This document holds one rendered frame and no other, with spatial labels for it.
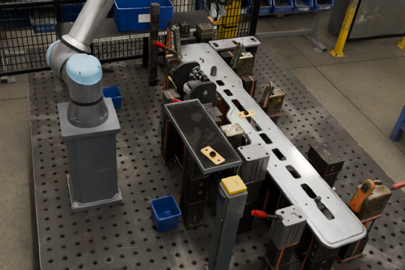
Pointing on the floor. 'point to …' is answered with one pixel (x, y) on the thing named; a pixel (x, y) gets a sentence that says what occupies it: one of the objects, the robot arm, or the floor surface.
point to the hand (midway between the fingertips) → (214, 17)
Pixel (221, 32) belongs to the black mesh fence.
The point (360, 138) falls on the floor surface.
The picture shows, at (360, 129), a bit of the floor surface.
